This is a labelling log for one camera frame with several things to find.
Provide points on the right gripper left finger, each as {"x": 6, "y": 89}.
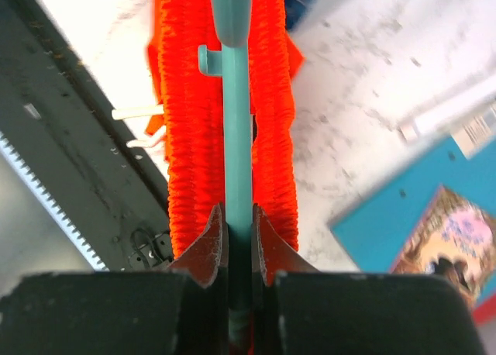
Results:
{"x": 180, "y": 309}

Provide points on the teal plastic hanger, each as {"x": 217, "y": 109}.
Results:
{"x": 231, "y": 64}

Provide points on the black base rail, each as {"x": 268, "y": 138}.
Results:
{"x": 58, "y": 134}

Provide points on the orange shorts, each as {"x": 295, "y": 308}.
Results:
{"x": 192, "y": 116}

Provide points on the pink illustrated book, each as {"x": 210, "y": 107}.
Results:
{"x": 454, "y": 239}

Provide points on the silver clothes rack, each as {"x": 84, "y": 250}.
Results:
{"x": 439, "y": 117}

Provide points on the teal folder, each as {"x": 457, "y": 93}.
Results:
{"x": 375, "y": 232}

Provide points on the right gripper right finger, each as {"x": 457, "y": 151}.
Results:
{"x": 300, "y": 310}

